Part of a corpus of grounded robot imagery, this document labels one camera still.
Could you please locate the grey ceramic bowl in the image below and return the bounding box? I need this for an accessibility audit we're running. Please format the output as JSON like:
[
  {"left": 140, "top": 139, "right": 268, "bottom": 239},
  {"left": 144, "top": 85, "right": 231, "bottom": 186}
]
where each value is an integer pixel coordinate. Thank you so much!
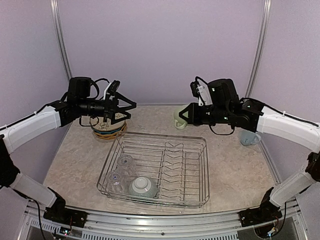
[{"left": 128, "top": 176, "right": 157, "bottom": 198}]

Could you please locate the clear glass cup rear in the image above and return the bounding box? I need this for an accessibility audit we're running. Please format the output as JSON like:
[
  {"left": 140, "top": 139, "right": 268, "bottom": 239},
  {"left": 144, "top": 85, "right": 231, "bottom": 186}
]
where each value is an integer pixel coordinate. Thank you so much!
[{"left": 117, "top": 154, "right": 137, "bottom": 177}]

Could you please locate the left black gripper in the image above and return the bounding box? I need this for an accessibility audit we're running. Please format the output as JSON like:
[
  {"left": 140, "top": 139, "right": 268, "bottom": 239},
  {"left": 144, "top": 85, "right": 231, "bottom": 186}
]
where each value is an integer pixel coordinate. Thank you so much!
[{"left": 77, "top": 91, "right": 136, "bottom": 124}]

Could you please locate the light blue ceramic mug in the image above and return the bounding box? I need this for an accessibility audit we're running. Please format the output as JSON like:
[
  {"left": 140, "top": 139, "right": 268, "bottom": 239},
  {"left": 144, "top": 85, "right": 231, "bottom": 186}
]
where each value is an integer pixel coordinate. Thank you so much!
[{"left": 240, "top": 130, "right": 262, "bottom": 146}]

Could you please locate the clear glass cup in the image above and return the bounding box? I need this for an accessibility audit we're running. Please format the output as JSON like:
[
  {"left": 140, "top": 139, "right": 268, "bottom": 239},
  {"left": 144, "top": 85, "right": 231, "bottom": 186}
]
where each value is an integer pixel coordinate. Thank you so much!
[
  {"left": 106, "top": 169, "right": 129, "bottom": 194},
  {"left": 117, "top": 154, "right": 137, "bottom": 177}
]

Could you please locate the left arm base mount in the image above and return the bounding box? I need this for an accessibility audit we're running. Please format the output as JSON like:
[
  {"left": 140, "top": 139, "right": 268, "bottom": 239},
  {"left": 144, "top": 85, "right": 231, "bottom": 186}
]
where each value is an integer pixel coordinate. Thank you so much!
[{"left": 43, "top": 207, "right": 88, "bottom": 228}]

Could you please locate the green ceramic mug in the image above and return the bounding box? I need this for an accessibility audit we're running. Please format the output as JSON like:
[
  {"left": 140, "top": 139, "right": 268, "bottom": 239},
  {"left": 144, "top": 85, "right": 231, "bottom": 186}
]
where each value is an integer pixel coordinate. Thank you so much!
[{"left": 173, "top": 104, "right": 188, "bottom": 130}]

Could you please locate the cream white plate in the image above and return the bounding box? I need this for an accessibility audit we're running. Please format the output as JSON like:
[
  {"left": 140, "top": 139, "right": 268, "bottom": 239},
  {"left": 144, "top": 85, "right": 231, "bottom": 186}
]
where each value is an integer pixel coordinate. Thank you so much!
[{"left": 89, "top": 117, "right": 126, "bottom": 130}]

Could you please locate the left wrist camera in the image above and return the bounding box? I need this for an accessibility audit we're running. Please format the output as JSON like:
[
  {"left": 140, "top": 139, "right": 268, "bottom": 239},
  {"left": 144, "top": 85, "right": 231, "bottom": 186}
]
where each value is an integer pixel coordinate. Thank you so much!
[{"left": 102, "top": 80, "right": 121, "bottom": 100}]

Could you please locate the yellow polka dot plate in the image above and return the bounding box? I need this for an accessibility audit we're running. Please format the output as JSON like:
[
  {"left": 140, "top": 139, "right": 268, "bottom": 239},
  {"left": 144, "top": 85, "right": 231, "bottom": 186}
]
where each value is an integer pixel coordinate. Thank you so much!
[
  {"left": 93, "top": 131, "right": 127, "bottom": 141},
  {"left": 93, "top": 126, "right": 127, "bottom": 140}
]

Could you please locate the blue polka dot plate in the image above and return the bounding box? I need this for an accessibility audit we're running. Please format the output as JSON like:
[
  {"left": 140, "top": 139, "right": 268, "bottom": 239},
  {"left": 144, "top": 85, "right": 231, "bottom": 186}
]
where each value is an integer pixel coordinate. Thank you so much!
[{"left": 91, "top": 123, "right": 127, "bottom": 137}]

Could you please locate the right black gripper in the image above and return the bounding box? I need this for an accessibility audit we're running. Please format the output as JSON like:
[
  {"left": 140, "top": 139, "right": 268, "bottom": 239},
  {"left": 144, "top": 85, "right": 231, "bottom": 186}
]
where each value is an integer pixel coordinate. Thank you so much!
[{"left": 180, "top": 101, "right": 232, "bottom": 124}]

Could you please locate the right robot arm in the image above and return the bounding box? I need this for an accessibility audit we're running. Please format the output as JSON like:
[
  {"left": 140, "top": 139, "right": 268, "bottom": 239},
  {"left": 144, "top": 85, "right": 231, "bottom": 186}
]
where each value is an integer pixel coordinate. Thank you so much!
[{"left": 178, "top": 76, "right": 320, "bottom": 222}]

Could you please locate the right aluminium corner post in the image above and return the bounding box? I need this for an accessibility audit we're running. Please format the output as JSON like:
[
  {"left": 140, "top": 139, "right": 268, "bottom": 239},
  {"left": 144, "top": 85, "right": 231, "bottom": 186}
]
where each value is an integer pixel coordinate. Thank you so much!
[{"left": 244, "top": 0, "right": 272, "bottom": 98}]

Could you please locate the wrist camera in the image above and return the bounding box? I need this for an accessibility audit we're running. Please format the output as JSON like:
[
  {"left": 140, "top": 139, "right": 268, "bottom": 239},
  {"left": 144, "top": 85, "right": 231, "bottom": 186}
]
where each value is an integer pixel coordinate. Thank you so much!
[
  {"left": 102, "top": 80, "right": 121, "bottom": 100},
  {"left": 190, "top": 76, "right": 213, "bottom": 107}
]

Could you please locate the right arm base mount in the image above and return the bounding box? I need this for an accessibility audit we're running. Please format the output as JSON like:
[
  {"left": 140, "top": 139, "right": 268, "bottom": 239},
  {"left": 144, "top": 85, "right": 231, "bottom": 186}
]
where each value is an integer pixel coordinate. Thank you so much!
[{"left": 238, "top": 207, "right": 283, "bottom": 227}]

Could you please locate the aluminium corner post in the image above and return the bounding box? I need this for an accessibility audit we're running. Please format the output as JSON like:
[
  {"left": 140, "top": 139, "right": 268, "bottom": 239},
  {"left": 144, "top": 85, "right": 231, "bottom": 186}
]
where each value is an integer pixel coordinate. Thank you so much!
[
  {"left": 49, "top": 0, "right": 73, "bottom": 83},
  {"left": 244, "top": 0, "right": 272, "bottom": 98}
]

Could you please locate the aluminium front frame rail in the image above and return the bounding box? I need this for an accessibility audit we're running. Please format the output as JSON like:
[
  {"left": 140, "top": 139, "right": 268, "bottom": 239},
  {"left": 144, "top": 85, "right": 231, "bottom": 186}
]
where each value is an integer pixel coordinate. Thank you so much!
[{"left": 17, "top": 203, "right": 308, "bottom": 240}]

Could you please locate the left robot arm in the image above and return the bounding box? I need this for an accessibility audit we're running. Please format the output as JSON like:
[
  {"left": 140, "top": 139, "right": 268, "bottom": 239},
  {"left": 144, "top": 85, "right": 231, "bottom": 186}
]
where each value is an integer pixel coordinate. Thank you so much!
[{"left": 0, "top": 77, "right": 137, "bottom": 227}]

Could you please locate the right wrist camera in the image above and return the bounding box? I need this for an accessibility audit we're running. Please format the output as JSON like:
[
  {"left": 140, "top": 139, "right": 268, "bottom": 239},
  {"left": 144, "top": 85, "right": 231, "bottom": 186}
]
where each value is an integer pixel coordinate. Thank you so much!
[{"left": 190, "top": 76, "right": 213, "bottom": 107}]

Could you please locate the metal wire dish rack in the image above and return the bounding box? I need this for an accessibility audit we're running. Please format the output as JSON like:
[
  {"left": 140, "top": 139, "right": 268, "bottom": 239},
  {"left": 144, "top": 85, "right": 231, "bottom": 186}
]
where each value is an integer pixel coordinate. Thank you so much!
[{"left": 96, "top": 132, "right": 210, "bottom": 208}]

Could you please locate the clear glass cup front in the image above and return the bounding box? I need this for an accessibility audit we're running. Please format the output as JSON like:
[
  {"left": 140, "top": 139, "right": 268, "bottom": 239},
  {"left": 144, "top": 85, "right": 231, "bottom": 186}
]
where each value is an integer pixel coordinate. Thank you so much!
[{"left": 106, "top": 169, "right": 129, "bottom": 194}]

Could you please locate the left aluminium corner post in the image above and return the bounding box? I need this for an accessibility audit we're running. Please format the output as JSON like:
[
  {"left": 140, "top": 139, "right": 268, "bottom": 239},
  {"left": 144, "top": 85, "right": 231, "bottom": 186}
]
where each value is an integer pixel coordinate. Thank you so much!
[{"left": 49, "top": 0, "right": 73, "bottom": 83}]

